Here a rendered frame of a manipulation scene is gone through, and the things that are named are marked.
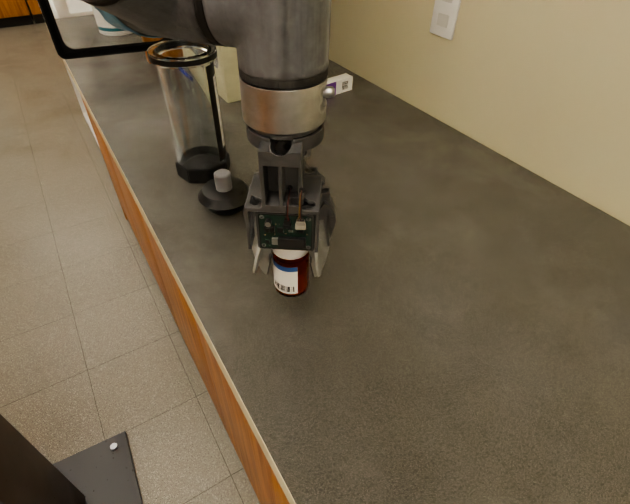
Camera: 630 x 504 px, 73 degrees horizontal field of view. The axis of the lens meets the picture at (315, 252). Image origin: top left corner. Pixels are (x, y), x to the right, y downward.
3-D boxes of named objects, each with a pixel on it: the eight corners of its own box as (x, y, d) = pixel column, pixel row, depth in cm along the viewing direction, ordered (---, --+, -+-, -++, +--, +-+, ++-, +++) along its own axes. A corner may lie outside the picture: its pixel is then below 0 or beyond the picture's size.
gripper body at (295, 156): (245, 253, 43) (232, 147, 35) (258, 204, 50) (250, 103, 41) (320, 257, 43) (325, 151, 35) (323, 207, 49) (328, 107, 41)
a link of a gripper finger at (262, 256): (237, 295, 50) (249, 239, 44) (245, 260, 55) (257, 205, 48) (263, 300, 51) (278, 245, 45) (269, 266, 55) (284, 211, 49)
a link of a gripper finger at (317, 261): (311, 303, 51) (291, 246, 45) (313, 268, 55) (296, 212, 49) (336, 300, 50) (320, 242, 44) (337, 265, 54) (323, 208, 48)
